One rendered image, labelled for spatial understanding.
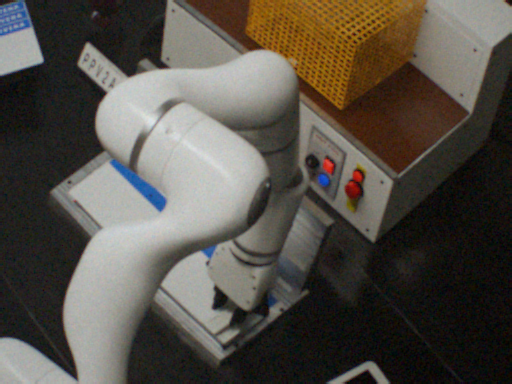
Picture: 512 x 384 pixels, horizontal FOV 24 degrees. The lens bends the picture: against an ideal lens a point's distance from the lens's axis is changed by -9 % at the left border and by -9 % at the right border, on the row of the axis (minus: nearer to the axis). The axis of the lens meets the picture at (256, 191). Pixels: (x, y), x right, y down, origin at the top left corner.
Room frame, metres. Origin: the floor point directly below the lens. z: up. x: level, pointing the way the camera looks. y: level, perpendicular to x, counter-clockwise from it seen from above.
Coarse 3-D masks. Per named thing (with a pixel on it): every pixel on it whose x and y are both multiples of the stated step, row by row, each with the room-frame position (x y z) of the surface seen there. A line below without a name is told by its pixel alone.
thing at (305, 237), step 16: (144, 64) 1.39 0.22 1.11; (304, 208) 1.16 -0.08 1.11; (304, 224) 1.16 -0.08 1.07; (320, 224) 1.14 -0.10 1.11; (288, 240) 1.16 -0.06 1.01; (304, 240) 1.15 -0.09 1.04; (320, 240) 1.13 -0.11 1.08; (288, 256) 1.15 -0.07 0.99; (304, 256) 1.14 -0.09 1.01; (320, 256) 1.13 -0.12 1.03; (288, 272) 1.13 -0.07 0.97; (304, 272) 1.12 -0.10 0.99; (304, 288) 1.12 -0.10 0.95
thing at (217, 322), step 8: (224, 304) 1.07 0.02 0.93; (232, 304) 1.07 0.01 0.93; (216, 312) 1.05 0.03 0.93; (224, 312) 1.06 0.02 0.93; (232, 312) 1.06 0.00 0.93; (208, 320) 1.03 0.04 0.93; (216, 320) 1.04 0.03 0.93; (224, 320) 1.04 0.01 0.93; (208, 328) 1.02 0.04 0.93; (216, 328) 1.02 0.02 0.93; (224, 328) 1.03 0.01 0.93
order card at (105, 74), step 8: (88, 48) 1.55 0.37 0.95; (80, 56) 1.55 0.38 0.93; (88, 56) 1.54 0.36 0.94; (96, 56) 1.53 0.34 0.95; (80, 64) 1.54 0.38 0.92; (88, 64) 1.53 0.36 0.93; (96, 64) 1.53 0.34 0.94; (104, 64) 1.52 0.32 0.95; (112, 64) 1.51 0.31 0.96; (88, 72) 1.52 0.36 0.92; (96, 72) 1.52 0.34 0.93; (104, 72) 1.51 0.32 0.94; (112, 72) 1.50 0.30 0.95; (120, 72) 1.50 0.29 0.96; (96, 80) 1.51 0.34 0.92; (104, 80) 1.50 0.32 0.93; (112, 80) 1.49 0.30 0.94; (120, 80) 1.49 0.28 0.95; (104, 88) 1.49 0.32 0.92; (112, 88) 1.48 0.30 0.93
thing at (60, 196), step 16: (96, 160) 1.32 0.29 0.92; (80, 176) 1.28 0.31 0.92; (64, 192) 1.24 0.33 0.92; (64, 208) 1.20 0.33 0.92; (80, 224) 1.18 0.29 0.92; (288, 288) 1.13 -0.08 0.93; (160, 304) 1.05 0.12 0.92; (288, 304) 1.10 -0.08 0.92; (176, 320) 1.03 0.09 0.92; (272, 320) 1.06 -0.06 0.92; (192, 336) 1.00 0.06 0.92; (256, 336) 1.03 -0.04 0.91; (208, 352) 0.98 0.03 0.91; (224, 352) 0.98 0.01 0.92
